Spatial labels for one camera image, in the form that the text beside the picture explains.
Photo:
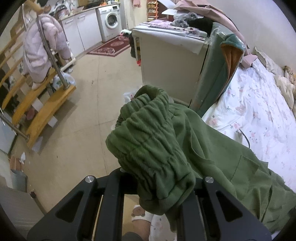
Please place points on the red patterned rug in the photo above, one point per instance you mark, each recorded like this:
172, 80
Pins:
109, 46

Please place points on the white washing machine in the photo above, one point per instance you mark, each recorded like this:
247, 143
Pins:
110, 20

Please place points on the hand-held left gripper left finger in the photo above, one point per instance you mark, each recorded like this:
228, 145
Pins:
115, 183

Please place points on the floral bed sheet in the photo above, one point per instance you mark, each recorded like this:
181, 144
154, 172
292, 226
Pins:
261, 111

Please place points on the green blanket with orange lining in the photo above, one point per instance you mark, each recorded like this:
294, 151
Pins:
219, 69

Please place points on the white pillow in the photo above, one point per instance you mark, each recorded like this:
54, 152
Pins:
268, 60

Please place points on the white plastic bag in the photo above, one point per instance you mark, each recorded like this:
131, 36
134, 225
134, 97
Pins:
63, 81

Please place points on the white cabinet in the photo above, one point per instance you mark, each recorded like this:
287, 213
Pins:
168, 64

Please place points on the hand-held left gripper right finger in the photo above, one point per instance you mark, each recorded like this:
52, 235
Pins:
198, 185

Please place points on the person's leg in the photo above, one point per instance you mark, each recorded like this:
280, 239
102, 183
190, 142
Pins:
136, 231

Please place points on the grey cloth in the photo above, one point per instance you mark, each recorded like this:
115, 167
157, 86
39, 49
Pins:
185, 17

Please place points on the grey metal bucket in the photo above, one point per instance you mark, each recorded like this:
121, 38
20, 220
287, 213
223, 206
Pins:
18, 179

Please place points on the green pants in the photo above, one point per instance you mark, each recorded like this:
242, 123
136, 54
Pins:
161, 148

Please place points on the black cloth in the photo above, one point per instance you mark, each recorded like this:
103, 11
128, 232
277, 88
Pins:
201, 24

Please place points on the pink cloth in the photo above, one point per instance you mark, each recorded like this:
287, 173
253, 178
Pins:
208, 11

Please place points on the wooden staircase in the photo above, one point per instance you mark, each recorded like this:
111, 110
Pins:
34, 99

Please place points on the cream quilt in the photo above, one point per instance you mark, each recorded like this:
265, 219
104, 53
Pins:
288, 85

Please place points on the white kitchen cabinets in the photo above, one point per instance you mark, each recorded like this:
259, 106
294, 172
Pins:
78, 30

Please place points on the white slipper with bear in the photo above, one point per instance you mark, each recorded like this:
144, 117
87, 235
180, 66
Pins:
140, 213

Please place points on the pink puffer jacket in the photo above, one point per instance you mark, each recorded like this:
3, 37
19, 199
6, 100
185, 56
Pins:
44, 48

